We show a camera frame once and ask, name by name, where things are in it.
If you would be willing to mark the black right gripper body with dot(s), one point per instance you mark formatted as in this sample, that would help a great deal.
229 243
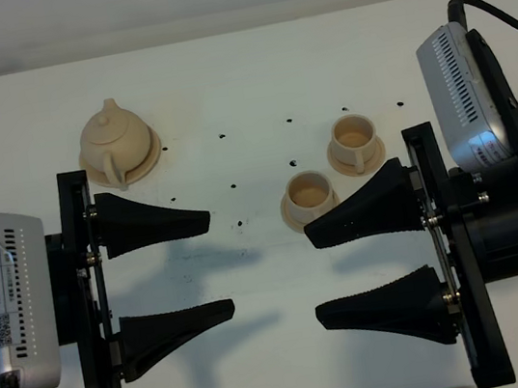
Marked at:
482 237

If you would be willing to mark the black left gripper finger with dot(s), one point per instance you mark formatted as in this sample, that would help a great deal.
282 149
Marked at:
124 226
144 341

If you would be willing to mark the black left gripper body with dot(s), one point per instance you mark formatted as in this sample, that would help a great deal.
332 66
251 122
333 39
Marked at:
78 318

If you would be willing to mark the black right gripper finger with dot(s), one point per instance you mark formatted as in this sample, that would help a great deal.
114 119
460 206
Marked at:
413 305
387 203

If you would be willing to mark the beige teapot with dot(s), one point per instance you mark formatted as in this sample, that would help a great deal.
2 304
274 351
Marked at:
115 141

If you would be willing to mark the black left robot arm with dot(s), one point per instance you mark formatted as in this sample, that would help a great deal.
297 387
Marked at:
53 291

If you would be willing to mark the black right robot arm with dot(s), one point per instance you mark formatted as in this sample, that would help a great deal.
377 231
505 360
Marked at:
501 179

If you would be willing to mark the beige teapot saucer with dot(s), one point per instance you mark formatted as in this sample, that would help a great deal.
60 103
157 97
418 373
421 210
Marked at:
133 175

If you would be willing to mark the beige far cup saucer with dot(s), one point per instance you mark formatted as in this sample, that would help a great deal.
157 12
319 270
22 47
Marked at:
355 162

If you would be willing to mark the beige cup saucer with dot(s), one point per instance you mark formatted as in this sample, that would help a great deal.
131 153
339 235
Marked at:
355 162
296 226

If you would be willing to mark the beige far teacup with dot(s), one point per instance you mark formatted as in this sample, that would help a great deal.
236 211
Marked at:
353 131

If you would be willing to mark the beige teacup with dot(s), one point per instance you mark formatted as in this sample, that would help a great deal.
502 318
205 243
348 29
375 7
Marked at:
353 131
309 195

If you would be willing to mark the beige near teacup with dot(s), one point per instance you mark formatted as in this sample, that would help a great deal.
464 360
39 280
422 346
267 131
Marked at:
309 195

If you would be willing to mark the beige near cup saucer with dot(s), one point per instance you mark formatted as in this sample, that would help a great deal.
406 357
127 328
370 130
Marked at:
296 226

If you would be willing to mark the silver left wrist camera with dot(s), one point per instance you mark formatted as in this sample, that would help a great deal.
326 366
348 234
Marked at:
29 345

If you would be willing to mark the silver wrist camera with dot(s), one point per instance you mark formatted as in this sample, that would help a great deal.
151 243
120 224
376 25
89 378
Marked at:
29 345
469 120

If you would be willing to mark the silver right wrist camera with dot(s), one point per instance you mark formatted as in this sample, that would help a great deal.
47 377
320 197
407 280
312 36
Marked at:
469 120

